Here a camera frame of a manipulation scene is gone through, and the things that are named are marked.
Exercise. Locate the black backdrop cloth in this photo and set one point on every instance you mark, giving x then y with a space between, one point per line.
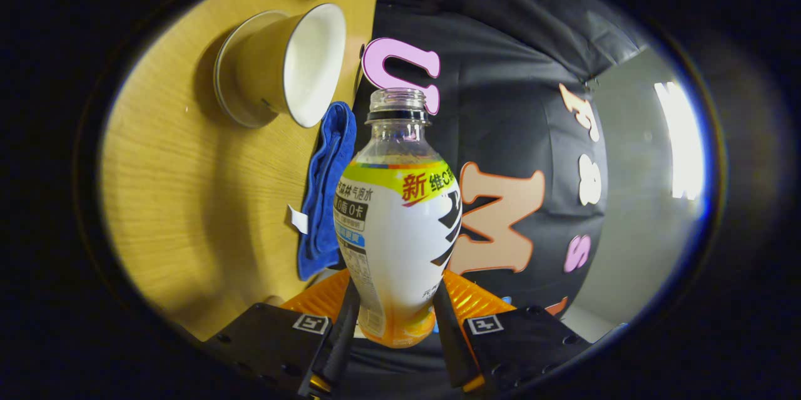
500 106

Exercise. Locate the cream teacup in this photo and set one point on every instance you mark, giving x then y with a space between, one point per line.
269 62

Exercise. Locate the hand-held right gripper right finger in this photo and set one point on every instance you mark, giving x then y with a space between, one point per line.
447 343

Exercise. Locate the clear labelled water bottle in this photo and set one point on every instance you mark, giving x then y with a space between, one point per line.
400 243

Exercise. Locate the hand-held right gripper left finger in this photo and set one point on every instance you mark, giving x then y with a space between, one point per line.
344 337

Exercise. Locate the blue folded towel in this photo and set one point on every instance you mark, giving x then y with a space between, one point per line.
325 200

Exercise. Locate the ceiling light panel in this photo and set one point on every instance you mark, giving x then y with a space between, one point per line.
682 137

